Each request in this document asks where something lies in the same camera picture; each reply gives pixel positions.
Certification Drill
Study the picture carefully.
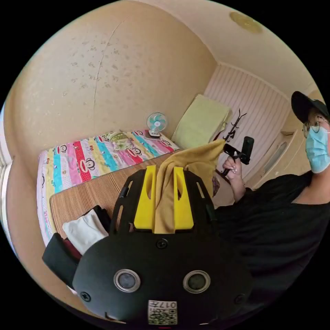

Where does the bed with printed sheet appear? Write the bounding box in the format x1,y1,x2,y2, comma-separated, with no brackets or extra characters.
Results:
36,130,181,248

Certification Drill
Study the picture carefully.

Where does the person's right forearm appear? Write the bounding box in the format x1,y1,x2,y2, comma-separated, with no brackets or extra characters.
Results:
230,176,249,203

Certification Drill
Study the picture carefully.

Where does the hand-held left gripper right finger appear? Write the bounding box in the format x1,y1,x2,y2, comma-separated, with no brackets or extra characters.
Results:
173,166,195,229

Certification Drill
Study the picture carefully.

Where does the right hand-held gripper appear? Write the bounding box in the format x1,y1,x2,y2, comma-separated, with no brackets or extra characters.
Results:
222,143,251,177

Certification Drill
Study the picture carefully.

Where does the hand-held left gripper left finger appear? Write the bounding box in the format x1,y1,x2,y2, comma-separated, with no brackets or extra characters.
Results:
133,165,157,230

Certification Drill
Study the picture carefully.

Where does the light green pillow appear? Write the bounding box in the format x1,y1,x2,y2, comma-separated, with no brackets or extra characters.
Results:
171,94,233,151

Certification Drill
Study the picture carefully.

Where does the person's right hand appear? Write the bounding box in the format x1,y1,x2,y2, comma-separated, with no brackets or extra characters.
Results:
222,155,243,181

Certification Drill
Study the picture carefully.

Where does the round ceiling lamp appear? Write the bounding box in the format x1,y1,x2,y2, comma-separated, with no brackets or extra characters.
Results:
229,11,263,34

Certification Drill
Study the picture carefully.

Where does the pile of clothes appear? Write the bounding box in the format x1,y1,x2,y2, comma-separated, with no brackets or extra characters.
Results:
42,205,112,288

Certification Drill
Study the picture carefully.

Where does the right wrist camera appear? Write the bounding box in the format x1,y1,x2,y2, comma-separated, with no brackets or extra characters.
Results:
242,136,255,165

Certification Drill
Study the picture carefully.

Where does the small teal table fan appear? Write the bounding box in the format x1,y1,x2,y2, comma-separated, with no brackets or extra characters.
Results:
146,112,167,138

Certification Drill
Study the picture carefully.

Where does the person's body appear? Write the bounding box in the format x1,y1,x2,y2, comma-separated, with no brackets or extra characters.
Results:
213,90,330,314

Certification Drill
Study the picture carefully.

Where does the black coat rack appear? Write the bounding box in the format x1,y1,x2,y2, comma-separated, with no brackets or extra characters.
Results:
221,108,248,145

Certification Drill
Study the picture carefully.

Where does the brown long sleeve shirt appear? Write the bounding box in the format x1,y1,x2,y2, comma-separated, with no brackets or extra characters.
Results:
154,139,226,234

